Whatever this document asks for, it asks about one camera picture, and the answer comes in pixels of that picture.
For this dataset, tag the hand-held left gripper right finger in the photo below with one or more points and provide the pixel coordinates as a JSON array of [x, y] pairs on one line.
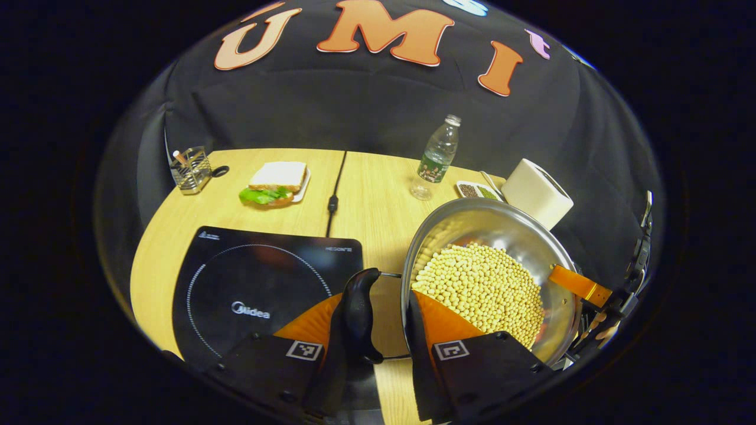
[[420, 378]]

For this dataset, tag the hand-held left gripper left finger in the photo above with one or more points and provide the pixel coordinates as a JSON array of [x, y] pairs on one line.
[[333, 378]]

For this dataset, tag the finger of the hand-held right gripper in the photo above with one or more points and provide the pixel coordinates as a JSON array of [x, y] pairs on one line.
[[582, 286]]

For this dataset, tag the black induction cooktop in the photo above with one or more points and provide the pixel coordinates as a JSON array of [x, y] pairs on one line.
[[254, 277]]

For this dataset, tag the pile of soybeans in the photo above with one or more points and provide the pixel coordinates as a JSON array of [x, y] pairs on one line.
[[490, 289]]

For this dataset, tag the white toaster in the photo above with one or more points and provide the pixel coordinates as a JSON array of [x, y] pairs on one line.
[[534, 192]]

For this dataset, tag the white divided bean dish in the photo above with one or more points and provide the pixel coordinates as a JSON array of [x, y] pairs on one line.
[[472, 190]]

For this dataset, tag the white plate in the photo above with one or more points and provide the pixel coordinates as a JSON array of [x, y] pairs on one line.
[[302, 190]]

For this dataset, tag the clear plastic water bottle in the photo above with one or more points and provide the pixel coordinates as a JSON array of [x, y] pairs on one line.
[[437, 159]]

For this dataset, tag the sandwich with lettuce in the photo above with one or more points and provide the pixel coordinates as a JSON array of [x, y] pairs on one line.
[[277, 175]]

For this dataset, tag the small black object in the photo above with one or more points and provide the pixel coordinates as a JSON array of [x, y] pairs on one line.
[[220, 171]]

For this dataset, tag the pale wooden stick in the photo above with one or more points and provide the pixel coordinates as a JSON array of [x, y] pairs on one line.
[[179, 157]]

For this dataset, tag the black backdrop cloth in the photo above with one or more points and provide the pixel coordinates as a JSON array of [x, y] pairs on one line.
[[354, 106]]

